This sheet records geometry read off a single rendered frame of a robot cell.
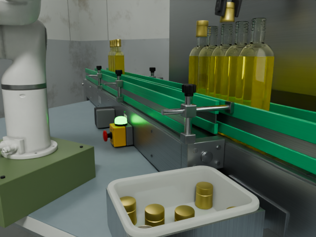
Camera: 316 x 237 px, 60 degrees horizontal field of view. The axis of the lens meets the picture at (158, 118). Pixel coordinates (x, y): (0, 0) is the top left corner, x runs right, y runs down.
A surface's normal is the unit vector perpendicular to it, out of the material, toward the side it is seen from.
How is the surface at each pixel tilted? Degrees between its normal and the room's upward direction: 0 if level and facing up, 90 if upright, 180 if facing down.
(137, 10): 90
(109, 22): 90
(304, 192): 90
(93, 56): 90
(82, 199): 0
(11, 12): 133
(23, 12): 139
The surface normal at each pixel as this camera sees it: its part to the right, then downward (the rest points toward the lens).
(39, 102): 0.87, 0.13
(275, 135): -0.93, 0.08
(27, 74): 0.57, 0.22
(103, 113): 0.37, 0.21
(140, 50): -0.48, 0.20
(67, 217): 0.00, -0.97
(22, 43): 0.36, 0.41
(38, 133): 0.74, 0.17
